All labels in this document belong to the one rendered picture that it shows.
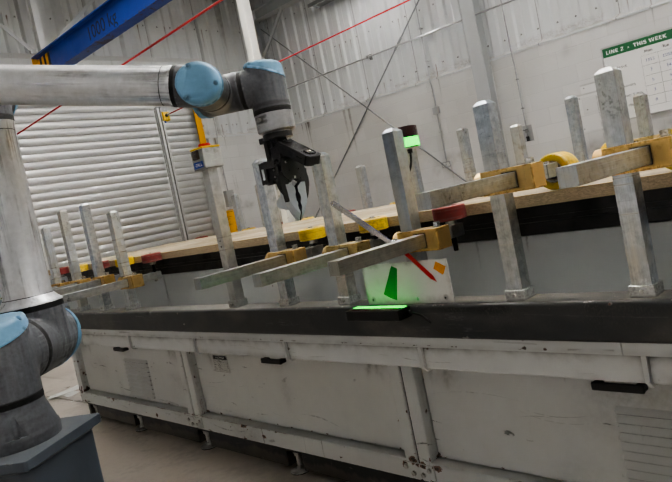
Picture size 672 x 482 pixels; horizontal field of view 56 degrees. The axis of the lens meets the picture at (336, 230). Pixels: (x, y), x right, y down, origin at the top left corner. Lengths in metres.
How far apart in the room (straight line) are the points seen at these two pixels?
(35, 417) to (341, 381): 1.01
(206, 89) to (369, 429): 1.26
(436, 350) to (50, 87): 1.04
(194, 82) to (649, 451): 1.28
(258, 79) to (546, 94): 7.68
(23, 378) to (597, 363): 1.17
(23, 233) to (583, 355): 1.27
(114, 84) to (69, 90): 0.10
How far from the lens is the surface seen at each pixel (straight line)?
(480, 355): 1.47
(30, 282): 1.65
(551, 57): 8.99
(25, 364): 1.52
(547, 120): 8.99
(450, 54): 9.69
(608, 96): 1.20
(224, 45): 11.88
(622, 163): 1.06
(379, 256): 1.30
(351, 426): 2.20
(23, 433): 1.51
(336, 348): 1.77
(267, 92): 1.47
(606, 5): 8.80
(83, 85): 1.44
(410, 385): 1.90
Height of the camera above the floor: 0.98
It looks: 3 degrees down
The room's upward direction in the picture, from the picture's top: 12 degrees counter-clockwise
